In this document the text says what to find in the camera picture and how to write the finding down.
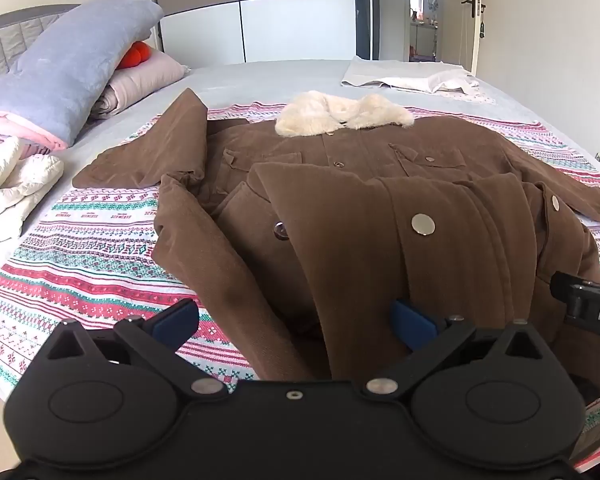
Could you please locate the bed with grey sheet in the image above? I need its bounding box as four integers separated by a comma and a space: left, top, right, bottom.
0, 2, 600, 466

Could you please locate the blue-grey long pillow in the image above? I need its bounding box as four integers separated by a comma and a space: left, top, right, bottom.
0, 0, 165, 150

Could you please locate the brown coat with cream collar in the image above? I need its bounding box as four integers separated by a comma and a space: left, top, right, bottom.
72, 87, 600, 401

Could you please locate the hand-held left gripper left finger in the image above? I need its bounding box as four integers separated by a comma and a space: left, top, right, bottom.
47, 299, 228, 401

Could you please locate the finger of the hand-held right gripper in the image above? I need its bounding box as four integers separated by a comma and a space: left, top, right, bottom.
550, 271, 588, 328

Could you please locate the beige cloth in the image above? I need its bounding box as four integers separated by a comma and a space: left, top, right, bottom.
340, 56, 481, 96

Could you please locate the grey quilted headboard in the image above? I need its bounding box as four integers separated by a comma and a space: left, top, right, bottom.
0, 4, 81, 93

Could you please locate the pale pink pillow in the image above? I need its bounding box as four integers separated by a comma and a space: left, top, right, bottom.
91, 51, 188, 120

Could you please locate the cream room door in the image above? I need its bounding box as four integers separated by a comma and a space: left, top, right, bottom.
442, 0, 483, 77

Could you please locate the orange plush toy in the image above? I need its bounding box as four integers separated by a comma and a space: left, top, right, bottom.
117, 41, 152, 70

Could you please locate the pink folded blanket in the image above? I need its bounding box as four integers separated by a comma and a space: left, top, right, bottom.
0, 110, 66, 158

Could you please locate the white and grey wardrobe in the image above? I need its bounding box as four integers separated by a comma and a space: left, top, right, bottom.
152, 0, 358, 68

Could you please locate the patterned pink and green blanket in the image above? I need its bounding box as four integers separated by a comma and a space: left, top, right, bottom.
0, 100, 600, 461

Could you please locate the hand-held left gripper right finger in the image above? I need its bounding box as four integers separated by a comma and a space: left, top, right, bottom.
364, 300, 551, 401

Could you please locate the white quilted duvet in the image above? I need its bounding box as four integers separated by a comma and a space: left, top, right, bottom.
0, 137, 65, 252

